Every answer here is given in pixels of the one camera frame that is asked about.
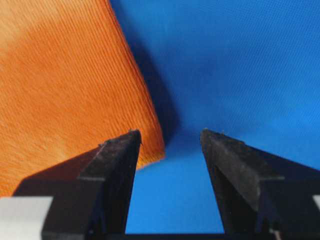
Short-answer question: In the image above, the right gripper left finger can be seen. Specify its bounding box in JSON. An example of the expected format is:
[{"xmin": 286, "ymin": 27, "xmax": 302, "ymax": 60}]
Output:
[{"xmin": 12, "ymin": 130, "xmax": 142, "ymax": 240}]

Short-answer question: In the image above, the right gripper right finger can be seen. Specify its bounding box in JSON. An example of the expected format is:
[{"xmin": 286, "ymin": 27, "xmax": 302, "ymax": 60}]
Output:
[{"xmin": 200, "ymin": 129, "xmax": 320, "ymax": 240}]

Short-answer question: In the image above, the blue table cloth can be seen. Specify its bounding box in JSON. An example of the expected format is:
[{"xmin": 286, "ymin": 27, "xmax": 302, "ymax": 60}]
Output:
[{"xmin": 111, "ymin": 0, "xmax": 320, "ymax": 234}]

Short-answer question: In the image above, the orange towel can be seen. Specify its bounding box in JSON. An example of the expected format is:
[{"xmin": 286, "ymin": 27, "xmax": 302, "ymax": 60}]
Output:
[{"xmin": 0, "ymin": 0, "xmax": 165, "ymax": 197}]

